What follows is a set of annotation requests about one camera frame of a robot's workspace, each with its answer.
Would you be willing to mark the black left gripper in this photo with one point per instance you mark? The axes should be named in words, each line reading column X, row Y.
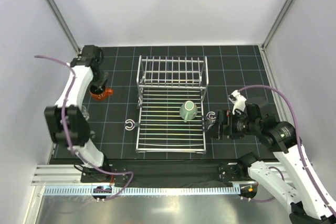
column 103, row 81

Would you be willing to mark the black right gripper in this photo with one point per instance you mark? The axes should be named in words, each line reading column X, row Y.
column 223, row 116

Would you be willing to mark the orange brown ceramic mug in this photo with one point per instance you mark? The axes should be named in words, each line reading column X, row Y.
column 100, row 93

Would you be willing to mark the mint green ceramic mug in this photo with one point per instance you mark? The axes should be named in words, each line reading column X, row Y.
column 188, row 111

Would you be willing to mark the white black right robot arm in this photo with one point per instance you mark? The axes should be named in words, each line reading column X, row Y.
column 305, row 199

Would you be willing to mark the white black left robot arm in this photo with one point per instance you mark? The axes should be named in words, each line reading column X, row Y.
column 67, row 125

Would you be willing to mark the small clear shot glass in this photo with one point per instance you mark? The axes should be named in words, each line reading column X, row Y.
column 84, row 112

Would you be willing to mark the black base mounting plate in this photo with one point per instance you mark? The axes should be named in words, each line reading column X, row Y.
column 169, row 173

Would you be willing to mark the black grid table mat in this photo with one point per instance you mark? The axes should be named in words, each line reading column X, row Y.
column 229, row 68

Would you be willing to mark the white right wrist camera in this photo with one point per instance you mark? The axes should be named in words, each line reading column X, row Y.
column 238, row 101

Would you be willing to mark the chrome wire dish rack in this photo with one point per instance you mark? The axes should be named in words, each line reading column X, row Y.
column 164, row 83

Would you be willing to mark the perforated aluminium cable rail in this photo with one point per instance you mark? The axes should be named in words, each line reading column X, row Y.
column 104, row 190

